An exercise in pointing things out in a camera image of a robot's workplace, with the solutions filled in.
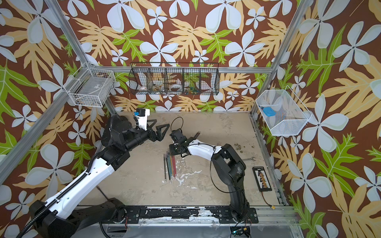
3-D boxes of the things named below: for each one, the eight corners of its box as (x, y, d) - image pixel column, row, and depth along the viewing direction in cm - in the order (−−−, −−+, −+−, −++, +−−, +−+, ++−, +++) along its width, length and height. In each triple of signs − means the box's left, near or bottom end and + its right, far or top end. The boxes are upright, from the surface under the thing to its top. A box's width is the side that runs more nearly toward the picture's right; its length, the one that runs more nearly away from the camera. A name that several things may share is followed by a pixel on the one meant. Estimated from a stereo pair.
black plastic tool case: (104, 146, 101) (100, 142, 97) (107, 132, 108) (104, 128, 104) (109, 145, 101) (106, 141, 97) (112, 132, 109) (109, 127, 105)
